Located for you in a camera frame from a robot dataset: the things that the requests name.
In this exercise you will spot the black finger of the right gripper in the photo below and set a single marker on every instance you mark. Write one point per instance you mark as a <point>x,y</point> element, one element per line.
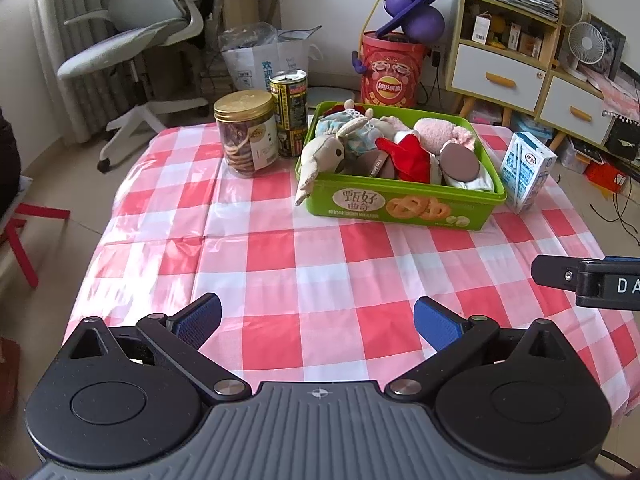
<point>557,272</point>

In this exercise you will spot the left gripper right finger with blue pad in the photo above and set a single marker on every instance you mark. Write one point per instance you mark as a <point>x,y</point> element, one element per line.
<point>458,343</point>

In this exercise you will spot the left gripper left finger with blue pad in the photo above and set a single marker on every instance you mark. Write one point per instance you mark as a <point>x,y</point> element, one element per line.
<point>177,339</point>

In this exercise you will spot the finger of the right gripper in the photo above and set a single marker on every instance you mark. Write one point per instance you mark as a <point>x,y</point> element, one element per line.
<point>622,259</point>

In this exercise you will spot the white cloth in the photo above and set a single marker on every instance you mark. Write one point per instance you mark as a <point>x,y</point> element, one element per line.
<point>482,183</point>

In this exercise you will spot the red santa hat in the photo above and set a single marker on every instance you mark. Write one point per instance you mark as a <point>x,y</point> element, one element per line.
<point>411,162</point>

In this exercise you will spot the pink plush toy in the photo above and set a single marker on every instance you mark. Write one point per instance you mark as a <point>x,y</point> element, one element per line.
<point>434,134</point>

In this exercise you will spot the cream bunny doll blue dress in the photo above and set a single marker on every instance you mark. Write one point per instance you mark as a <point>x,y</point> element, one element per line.
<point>337,139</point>

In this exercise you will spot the brown makeup puff with strap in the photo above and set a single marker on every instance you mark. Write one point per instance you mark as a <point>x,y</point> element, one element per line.
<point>374,164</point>

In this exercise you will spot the blue white milk carton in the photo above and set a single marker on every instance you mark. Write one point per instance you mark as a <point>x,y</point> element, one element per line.
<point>524,170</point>

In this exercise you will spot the red white checkered tablecloth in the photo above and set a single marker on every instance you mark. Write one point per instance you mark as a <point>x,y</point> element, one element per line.
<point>319,299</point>

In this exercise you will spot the low white drawer cabinet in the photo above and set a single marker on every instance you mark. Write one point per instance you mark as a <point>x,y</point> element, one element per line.
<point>574,107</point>

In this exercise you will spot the green plastic cookie box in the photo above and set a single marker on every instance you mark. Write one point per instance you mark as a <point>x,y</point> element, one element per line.
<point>343,195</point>

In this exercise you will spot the small white desk fan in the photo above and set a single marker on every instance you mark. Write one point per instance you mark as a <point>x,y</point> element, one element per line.
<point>586,46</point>

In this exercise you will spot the glass jar gold lid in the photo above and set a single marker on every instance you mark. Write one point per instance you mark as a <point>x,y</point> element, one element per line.
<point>248,130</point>

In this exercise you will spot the wooden cabinet white drawers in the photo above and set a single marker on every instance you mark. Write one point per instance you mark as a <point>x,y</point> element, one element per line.
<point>502,53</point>

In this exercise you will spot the red snack bucket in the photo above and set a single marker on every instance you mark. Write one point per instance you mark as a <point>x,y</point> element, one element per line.
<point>390,69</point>

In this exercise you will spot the black yellow tin can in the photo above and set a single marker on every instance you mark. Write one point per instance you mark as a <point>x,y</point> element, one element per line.
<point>289,91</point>

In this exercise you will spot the purple balance ball toy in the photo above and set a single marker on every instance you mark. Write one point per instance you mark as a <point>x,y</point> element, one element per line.
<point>418,20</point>

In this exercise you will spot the white plastic shopping bag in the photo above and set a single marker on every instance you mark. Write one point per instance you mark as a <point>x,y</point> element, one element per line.
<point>254,53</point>

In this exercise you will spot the grey white office chair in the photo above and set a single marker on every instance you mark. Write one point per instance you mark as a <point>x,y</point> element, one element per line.
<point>141,25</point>

